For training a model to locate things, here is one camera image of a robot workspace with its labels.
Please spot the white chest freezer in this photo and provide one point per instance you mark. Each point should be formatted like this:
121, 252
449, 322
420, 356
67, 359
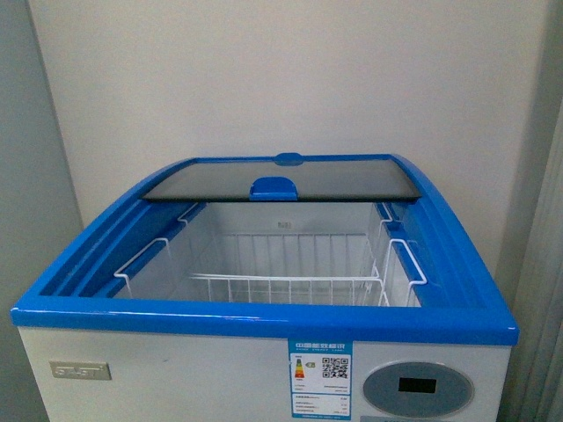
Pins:
221, 361

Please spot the grey instruction sticker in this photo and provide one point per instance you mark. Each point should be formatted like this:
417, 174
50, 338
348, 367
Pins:
366, 418

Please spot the oval temperature control panel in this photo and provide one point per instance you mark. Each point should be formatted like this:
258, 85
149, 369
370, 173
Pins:
417, 389

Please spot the glass sliding freezer lid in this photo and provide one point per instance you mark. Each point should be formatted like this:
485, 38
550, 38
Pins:
296, 180

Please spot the blue energy label sticker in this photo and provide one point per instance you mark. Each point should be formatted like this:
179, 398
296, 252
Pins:
320, 379

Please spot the silver brand logo plate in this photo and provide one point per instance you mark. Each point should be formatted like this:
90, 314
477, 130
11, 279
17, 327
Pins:
89, 371

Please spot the white wire freezer basket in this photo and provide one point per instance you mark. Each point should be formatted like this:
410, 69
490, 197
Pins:
341, 254

